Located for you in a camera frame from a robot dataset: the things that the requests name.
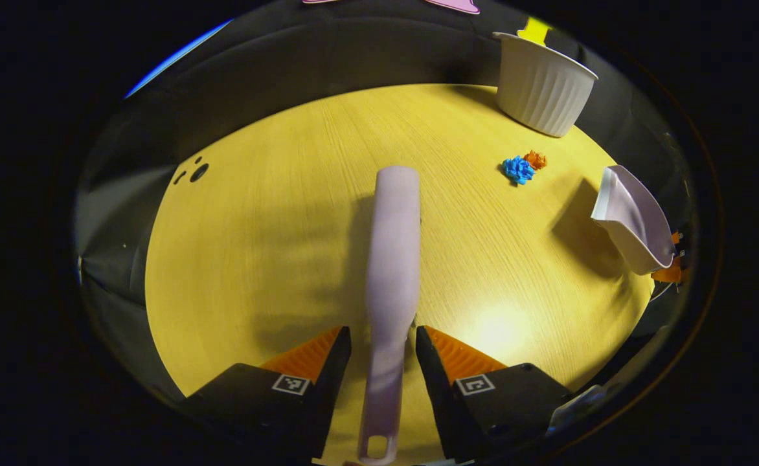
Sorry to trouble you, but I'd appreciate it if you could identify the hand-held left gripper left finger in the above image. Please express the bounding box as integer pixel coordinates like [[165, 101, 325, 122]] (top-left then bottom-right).
[[182, 326, 352, 460]]

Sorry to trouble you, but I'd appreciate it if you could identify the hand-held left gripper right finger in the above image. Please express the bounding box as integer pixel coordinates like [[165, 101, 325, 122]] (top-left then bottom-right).
[[415, 326, 574, 461]]

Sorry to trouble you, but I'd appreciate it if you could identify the pink dustpan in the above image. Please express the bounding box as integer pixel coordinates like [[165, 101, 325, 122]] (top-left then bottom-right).
[[591, 165, 676, 276]]

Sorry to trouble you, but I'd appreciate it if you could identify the blue paper scrap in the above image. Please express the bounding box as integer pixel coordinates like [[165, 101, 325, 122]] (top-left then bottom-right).
[[501, 155, 536, 186]]

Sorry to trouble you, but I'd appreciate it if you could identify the white ribbed garbage bin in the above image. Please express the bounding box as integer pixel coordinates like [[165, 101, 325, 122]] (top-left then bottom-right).
[[492, 31, 599, 139]]

